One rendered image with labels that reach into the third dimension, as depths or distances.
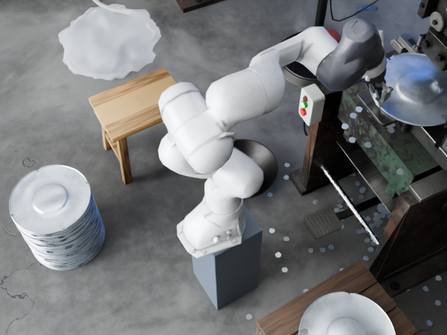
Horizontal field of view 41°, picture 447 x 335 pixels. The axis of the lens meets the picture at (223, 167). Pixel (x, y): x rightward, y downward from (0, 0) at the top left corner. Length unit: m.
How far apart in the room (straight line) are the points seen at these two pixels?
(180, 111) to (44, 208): 1.03
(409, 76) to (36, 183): 1.35
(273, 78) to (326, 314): 0.86
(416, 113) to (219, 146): 0.74
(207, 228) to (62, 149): 1.11
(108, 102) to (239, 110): 1.22
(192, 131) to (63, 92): 1.74
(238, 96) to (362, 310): 0.92
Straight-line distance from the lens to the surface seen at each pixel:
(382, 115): 1.83
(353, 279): 2.01
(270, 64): 1.38
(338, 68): 1.48
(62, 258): 2.37
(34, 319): 2.41
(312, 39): 1.53
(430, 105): 1.89
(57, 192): 2.27
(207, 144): 1.29
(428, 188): 1.88
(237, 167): 1.60
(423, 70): 1.98
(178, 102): 1.34
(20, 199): 2.31
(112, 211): 2.54
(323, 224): 2.30
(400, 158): 1.92
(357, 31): 1.48
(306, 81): 2.91
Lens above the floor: 2.15
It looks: 55 degrees down
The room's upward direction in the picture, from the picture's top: 1 degrees counter-clockwise
